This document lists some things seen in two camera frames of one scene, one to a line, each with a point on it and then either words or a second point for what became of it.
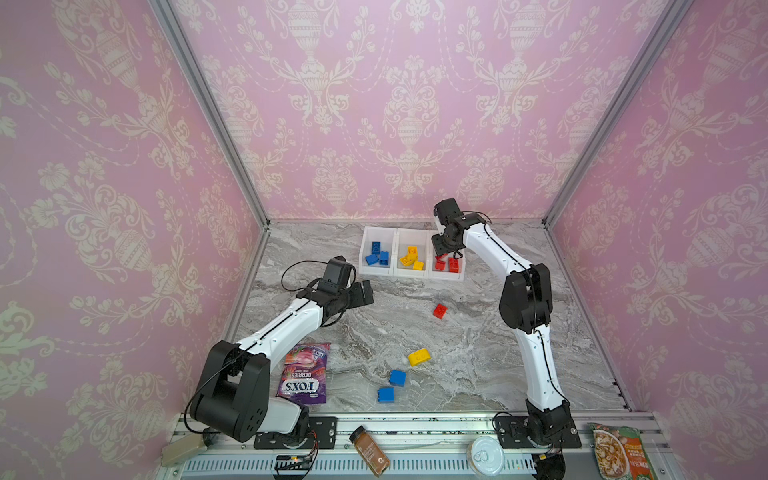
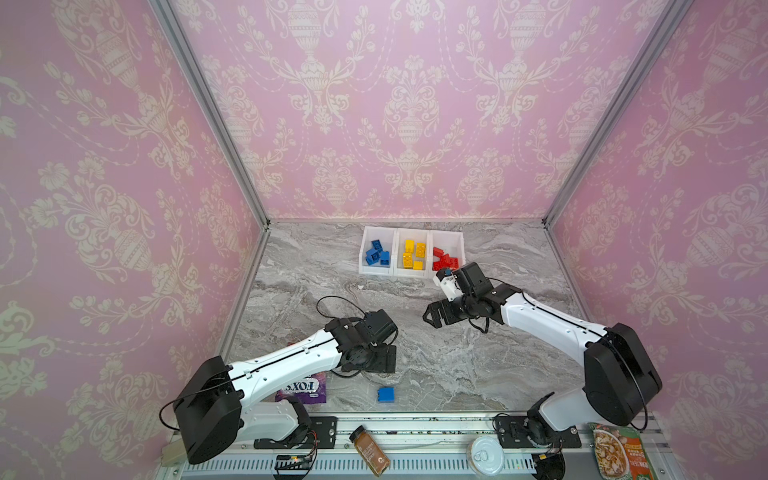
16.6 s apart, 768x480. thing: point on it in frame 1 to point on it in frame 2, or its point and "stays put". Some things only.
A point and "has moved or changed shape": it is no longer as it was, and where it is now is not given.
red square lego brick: (440, 311) has moved or changed shape
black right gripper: (445, 241) to (447, 310)
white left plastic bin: (387, 238) stays put
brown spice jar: (370, 451) stays put
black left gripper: (360, 300) to (385, 365)
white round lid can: (486, 456) stays put
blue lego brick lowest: (386, 395) stays put
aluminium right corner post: (652, 46) stays put
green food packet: (619, 453) stays put
